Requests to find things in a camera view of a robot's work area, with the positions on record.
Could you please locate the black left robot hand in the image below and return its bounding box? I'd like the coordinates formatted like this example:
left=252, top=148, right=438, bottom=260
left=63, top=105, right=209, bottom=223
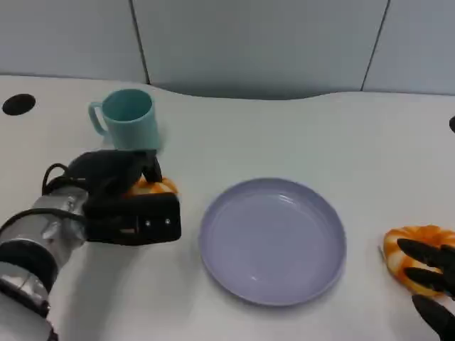
left=67, top=148, right=182, bottom=246

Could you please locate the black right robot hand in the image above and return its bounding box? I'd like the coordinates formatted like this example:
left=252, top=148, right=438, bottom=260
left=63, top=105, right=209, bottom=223
left=396, top=237, right=455, bottom=341

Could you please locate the orange and white bread roll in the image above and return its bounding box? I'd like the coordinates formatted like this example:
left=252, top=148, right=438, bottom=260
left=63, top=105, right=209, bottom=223
left=382, top=224, right=455, bottom=297
left=122, top=176, right=178, bottom=198

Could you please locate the pale green mug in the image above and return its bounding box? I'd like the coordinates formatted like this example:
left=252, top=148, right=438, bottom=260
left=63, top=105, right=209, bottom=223
left=87, top=88, right=164, bottom=156

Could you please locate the lilac plate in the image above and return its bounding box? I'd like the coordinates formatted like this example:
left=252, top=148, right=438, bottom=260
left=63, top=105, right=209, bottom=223
left=198, top=177, right=348, bottom=307

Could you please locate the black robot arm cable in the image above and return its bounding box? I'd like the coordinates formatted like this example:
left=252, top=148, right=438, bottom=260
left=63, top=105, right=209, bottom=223
left=0, top=207, right=85, bottom=236
left=41, top=163, right=86, bottom=195

